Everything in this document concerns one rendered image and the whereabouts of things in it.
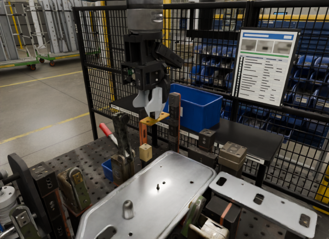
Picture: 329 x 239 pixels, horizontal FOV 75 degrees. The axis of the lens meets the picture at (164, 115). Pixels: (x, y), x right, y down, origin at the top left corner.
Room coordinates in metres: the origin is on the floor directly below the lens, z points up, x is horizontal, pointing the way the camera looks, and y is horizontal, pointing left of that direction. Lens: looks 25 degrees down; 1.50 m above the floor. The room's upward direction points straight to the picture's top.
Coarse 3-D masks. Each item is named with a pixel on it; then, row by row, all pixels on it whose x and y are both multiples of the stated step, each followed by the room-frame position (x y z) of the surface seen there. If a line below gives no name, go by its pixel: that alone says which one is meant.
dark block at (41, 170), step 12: (36, 168) 0.47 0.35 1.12; (48, 168) 0.47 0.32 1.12; (36, 180) 0.42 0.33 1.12; (48, 180) 0.44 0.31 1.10; (48, 192) 0.44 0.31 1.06; (48, 204) 0.43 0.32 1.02; (60, 204) 0.46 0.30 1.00; (48, 216) 0.43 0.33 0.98; (60, 216) 0.45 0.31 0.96; (60, 228) 0.44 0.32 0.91
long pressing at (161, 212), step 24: (144, 168) 0.61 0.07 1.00; (168, 168) 0.61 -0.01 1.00; (192, 168) 0.61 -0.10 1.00; (120, 192) 0.50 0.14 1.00; (144, 192) 0.50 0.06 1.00; (168, 192) 0.50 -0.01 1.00; (192, 192) 0.50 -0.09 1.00; (96, 216) 0.41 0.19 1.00; (120, 216) 0.41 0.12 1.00; (144, 216) 0.41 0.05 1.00; (168, 216) 0.41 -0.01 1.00
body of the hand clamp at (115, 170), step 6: (114, 156) 0.62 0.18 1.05; (114, 162) 0.60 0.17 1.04; (120, 162) 0.58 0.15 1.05; (132, 162) 0.61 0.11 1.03; (114, 168) 0.61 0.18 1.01; (120, 168) 0.58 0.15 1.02; (126, 168) 0.59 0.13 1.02; (132, 168) 0.61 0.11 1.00; (114, 174) 0.61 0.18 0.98; (120, 174) 0.59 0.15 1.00; (126, 174) 0.59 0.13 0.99; (132, 174) 0.61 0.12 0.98; (114, 180) 0.61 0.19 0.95; (120, 180) 0.59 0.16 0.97; (126, 180) 0.59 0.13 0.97
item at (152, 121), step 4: (164, 112) 0.55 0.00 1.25; (148, 116) 0.52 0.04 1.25; (152, 116) 0.51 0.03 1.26; (160, 116) 0.52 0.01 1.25; (164, 116) 0.52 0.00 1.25; (140, 120) 0.49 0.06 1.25; (144, 120) 0.49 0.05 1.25; (148, 120) 0.50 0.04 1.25; (152, 120) 0.49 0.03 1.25; (156, 120) 0.49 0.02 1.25; (148, 124) 0.47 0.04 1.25; (152, 124) 0.48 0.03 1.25
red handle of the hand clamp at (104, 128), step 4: (100, 124) 0.67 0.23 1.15; (104, 124) 0.68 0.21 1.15; (100, 128) 0.67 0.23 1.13; (104, 128) 0.66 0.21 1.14; (108, 128) 0.67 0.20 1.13; (104, 132) 0.65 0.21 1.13; (108, 132) 0.65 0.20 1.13; (108, 136) 0.65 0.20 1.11; (112, 136) 0.65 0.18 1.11; (112, 140) 0.64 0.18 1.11; (116, 140) 0.64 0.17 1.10; (116, 144) 0.62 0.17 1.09; (128, 156) 0.60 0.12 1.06
